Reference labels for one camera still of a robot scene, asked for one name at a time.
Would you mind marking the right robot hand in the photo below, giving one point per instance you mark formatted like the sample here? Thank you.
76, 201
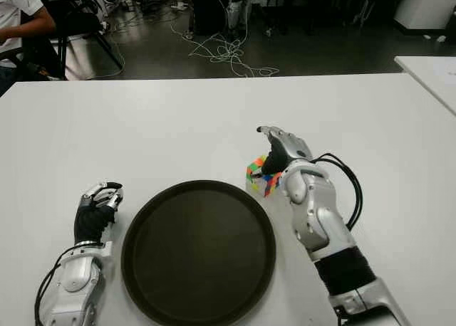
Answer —
290, 148

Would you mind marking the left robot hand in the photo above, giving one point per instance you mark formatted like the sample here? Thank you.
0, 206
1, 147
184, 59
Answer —
89, 219

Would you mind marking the multicoloured Rubik's cube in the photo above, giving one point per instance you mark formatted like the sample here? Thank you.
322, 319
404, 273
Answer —
270, 185

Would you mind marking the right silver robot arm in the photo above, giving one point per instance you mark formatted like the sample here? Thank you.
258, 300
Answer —
320, 215

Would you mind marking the dark round plate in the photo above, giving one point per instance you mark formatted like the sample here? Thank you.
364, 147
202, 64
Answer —
197, 255

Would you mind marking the silver background robot legs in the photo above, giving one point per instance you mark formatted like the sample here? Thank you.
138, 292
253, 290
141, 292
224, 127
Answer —
235, 9

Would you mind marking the white side table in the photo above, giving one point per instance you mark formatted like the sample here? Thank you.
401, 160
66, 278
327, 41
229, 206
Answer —
427, 73

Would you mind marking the black cabinet on casters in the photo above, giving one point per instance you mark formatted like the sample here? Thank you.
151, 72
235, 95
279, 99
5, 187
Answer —
208, 9

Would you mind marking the white cabinet with black base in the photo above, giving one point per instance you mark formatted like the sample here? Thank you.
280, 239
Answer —
424, 5

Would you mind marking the black office chair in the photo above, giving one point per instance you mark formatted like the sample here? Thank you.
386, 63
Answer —
78, 23

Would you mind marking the person in white shirt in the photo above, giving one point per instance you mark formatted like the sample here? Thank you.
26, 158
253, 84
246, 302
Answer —
14, 9

